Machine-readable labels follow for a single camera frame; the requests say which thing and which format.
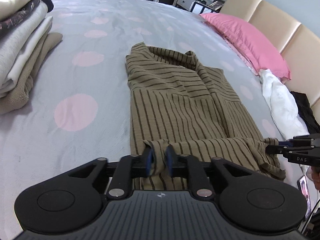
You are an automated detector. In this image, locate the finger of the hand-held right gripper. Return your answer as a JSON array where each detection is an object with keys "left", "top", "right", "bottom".
[
  {"left": 278, "top": 133, "right": 320, "bottom": 148},
  {"left": 265, "top": 144, "right": 314, "bottom": 157}
]

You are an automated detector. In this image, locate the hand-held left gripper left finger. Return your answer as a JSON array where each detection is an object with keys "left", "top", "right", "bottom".
[{"left": 67, "top": 146, "right": 154, "bottom": 199}]

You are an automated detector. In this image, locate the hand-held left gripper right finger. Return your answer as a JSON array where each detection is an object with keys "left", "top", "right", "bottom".
[{"left": 165, "top": 145, "right": 251, "bottom": 199}]

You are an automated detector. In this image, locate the brown striped shirt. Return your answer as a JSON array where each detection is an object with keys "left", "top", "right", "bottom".
[{"left": 125, "top": 42, "right": 287, "bottom": 191}]

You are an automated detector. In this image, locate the stack of folded clothes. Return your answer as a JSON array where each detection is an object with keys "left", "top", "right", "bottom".
[{"left": 0, "top": 2, "right": 54, "bottom": 99}]

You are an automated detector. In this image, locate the person's right hand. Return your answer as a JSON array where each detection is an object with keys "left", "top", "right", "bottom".
[{"left": 309, "top": 167, "right": 320, "bottom": 191}]

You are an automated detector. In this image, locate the black crumpled garment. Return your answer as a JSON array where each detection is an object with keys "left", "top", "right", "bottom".
[{"left": 290, "top": 91, "right": 320, "bottom": 134}]

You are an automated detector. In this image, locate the smartphone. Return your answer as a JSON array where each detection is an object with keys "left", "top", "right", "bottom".
[{"left": 297, "top": 175, "right": 312, "bottom": 222}]

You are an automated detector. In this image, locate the white crumpled garment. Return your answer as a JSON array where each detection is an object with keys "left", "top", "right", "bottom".
[{"left": 259, "top": 69, "right": 311, "bottom": 139}]

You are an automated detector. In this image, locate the grey polka dot bed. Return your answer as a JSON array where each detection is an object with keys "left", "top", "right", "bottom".
[{"left": 0, "top": 0, "right": 311, "bottom": 232}]

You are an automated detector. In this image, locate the beige padded headboard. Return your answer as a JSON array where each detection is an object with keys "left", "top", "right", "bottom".
[{"left": 220, "top": 0, "right": 320, "bottom": 111}]

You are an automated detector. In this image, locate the pink pillow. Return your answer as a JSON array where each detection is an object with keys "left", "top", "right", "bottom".
[{"left": 199, "top": 12, "right": 292, "bottom": 81}]

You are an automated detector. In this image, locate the tan fleece blanket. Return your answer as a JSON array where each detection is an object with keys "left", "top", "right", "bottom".
[{"left": 0, "top": 32, "right": 63, "bottom": 116}]

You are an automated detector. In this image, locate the silver storage box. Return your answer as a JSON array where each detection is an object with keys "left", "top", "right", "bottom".
[{"left": 174, "top": 0, "right": 198, "bottom": 12}]

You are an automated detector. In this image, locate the dark floral folded garment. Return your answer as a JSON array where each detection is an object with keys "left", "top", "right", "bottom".
[{"left": 0, "top": 0, "right": 54, "bottom": 32}]

